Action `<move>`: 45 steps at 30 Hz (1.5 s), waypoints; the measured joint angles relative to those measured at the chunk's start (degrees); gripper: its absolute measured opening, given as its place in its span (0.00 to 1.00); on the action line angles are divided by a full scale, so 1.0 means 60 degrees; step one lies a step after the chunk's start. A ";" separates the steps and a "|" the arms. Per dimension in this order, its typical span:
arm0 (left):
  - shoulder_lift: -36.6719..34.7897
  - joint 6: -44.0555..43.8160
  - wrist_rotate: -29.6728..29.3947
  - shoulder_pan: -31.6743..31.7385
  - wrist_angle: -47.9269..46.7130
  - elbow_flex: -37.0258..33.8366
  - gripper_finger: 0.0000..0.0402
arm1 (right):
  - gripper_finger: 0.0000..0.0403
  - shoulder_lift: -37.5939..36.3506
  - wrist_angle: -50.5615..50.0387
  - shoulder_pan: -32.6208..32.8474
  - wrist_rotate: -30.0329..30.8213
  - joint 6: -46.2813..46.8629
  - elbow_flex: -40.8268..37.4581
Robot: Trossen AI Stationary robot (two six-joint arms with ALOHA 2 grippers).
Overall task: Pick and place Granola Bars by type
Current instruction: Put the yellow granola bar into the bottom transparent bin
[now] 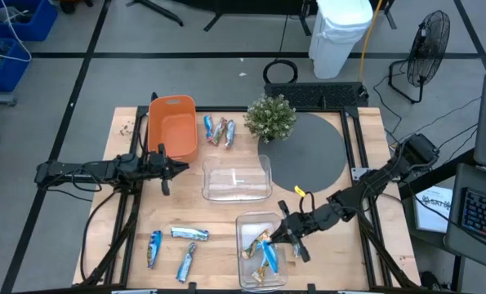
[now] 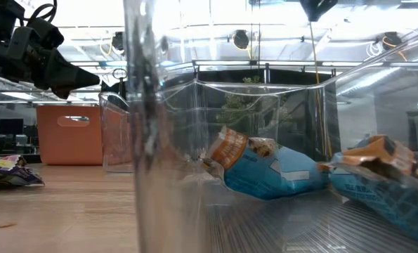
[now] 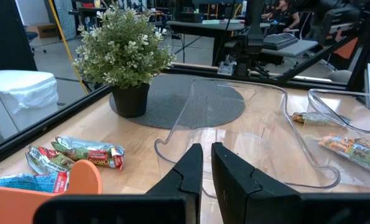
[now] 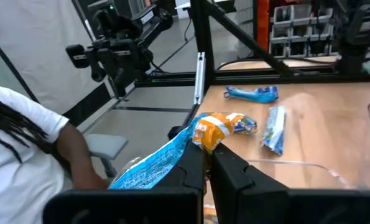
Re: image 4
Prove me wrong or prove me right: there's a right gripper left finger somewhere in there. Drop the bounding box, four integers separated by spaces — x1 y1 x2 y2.
152 139 206 191

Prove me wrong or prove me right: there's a silver blue granola bar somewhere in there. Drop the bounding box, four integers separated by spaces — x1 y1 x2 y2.
260 105 287 156
234 114 259 136

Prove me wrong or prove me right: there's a narrow clear plastic bin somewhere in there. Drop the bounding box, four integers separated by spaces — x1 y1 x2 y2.
246 158 358 190

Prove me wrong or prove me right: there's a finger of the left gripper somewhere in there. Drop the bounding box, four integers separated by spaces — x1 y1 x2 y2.
109 66 129 98
90 53 108 83

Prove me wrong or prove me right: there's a black aluminium table frame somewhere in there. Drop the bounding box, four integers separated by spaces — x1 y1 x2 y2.
134 0 370 94

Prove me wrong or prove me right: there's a grey chair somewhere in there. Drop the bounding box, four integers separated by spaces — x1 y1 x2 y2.
84 133 129 179

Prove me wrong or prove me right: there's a person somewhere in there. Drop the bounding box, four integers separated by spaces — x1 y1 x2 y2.
0 83 108 224

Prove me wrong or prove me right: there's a white strip on frame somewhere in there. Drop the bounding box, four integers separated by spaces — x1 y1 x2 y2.
193 52 206 105

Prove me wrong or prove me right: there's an orange shelf post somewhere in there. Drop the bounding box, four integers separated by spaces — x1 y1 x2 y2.
256 0 270 52

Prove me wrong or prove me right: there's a blue orange granola bar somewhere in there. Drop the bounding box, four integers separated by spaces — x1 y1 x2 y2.
109 112 246 190

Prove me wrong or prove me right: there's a grey storage bin rack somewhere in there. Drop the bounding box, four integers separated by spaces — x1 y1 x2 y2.
269 3 340 58

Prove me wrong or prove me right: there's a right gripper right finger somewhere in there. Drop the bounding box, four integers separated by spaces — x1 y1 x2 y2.
210 142 290 224

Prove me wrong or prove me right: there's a wooden background table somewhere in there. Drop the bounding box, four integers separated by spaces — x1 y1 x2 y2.
217 55 340 71

